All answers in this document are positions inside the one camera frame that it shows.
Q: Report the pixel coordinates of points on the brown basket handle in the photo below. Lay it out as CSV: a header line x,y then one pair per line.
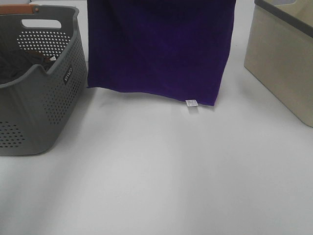
x,y
9,9

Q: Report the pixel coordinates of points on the dark grey cloth in basket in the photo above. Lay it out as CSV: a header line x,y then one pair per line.
x,y
15,63

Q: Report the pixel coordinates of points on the beige storage box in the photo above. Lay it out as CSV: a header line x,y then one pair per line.
x,y
279,52

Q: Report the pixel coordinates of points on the grey perforated plastic basket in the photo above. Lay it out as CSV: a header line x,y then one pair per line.
x,y
35,107

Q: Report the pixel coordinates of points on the purple towel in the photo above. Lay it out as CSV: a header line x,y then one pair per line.
x,y
172,48

